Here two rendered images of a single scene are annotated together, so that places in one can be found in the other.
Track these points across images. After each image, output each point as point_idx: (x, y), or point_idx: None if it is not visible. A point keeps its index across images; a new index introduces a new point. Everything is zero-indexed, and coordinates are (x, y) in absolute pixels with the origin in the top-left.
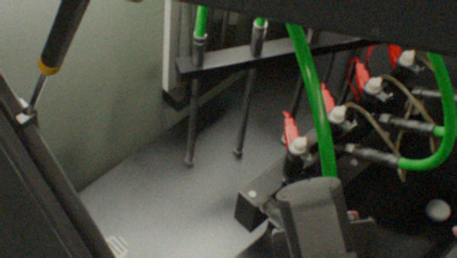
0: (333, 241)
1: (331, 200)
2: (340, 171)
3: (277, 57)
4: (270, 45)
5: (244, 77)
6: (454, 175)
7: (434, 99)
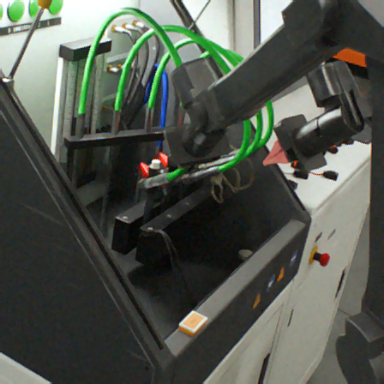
0: (207, 76)
1: (202, 57)
2: (179, 207)
3: (129, 138)
4: (123, 132)
5: (94, 201)
6: (251, 233)
7: (230, 155)
